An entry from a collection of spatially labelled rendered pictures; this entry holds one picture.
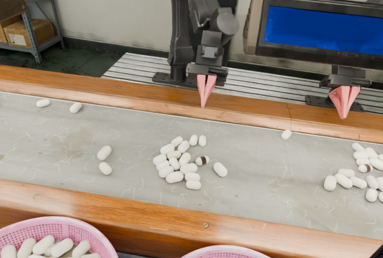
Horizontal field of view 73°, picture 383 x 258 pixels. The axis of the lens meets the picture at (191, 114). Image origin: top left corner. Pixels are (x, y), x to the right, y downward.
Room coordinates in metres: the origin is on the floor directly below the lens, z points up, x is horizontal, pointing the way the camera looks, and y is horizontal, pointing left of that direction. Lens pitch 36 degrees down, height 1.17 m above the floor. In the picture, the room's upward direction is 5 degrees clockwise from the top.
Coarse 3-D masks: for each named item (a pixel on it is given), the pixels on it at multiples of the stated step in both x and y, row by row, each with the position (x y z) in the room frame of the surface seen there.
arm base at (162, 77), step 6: (174, 66) 0.89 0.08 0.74; (180, 66) 0.89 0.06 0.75; (186, 66) 0.91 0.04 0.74; (156, 72) 0.95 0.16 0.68; (162, 72) 0.95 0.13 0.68; (174, 72) 0.88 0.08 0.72; (180, 72) 0.88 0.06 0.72; (156, 78) 0.90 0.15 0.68; (162, 78) 0.90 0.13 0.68; (168, 78) 0.91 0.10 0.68; (174, 78) 0.88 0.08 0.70; (180, 78) 0.88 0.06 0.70; (186, 78) 0.92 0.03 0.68; (192, 78) 0.93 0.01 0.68; (174, 84) 0.88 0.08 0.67; (180, 84) 0.87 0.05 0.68; (186, 84) 0.87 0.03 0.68; (192, 84) 0.88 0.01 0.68
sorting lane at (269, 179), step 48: (0, 96) 0.60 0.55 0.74; (0, 144) 0.41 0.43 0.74; (48, 144) 0.43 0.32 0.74; (96, 144) 0.44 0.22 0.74; (144, 144) 0.46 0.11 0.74; (240, 144) 0.49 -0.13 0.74; (288, 144) 0.50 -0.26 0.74; (336, 144) 0.52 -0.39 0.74; (96, 192) 0.31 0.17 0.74; (144, 192) 0.32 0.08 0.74; (192, 192) 0.33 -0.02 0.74; (240, 192) 0.34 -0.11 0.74; (288, 192) 0.35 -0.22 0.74; (336, 192) 0.36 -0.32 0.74
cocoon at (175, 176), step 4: (176, 172) 0.36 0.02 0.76; (180, 172) 0.36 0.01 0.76; (168, 176) 0.35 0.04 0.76; (172, 176) 0.35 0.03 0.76; (176, 176) 0.35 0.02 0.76; (180, 176) 0.35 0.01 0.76; (168, 180) 0.34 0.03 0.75; (172, 180) 0.34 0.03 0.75; (176, 180) 0.34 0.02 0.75; (180, 180) 0.35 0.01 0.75
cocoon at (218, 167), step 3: (216, 165) 0.39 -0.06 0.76; (219, 165) 0.39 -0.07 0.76; (222, 165) 0.39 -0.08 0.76; (216, 168) 0.38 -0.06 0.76; (219, 168) 0.38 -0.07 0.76; (222, 168) 0.38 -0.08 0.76; (225, 168) 0.38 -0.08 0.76; (216, 171) 0.38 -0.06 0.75; (219, 171) 0.38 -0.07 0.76; (222, 171) 0.37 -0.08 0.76; (225, 171) 0.38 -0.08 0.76; (219, 174) 0.37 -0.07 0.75; (222, 174) 0.37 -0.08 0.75; (225, 174) 0.37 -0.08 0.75
